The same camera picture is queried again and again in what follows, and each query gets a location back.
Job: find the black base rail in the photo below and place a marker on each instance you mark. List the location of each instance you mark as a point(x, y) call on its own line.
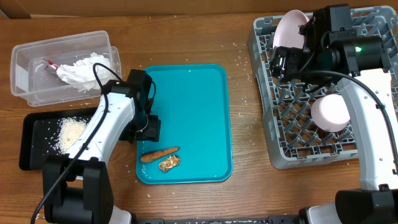
point(278, 219)

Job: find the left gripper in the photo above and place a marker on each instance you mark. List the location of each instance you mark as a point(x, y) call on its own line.
point(152, 134)

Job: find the golden crumpled food scrap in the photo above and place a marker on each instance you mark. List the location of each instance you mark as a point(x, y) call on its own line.
point(169, 163)

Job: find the teal plastic serving tray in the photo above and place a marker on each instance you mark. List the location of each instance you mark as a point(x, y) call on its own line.
point(192, 103)

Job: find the grey dishwasher rack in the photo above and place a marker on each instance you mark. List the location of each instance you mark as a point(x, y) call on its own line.
point(293, 139)

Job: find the small pink bowl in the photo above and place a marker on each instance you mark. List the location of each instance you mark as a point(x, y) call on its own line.
point(330, 113)

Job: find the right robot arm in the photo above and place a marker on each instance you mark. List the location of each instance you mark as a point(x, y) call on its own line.
point(326, 48)

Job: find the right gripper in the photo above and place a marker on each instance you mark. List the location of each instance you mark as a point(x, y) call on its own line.
point(291, 56)

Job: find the black plastic tray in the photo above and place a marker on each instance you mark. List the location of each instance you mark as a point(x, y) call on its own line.
point(40, 135)

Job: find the red foil snack wrapper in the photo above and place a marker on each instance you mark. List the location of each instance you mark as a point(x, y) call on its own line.
point(50, 66)

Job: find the pile of white rice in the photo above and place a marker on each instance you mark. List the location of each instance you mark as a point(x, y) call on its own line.
point(67, 133)

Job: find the large white plate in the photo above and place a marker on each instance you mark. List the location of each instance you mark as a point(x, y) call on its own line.
point(287, 31)

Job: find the clear plastic waste bin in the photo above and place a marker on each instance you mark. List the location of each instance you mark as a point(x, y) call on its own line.
point(32, 82)

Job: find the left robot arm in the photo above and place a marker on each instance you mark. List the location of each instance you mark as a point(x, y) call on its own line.
point(76, 185)

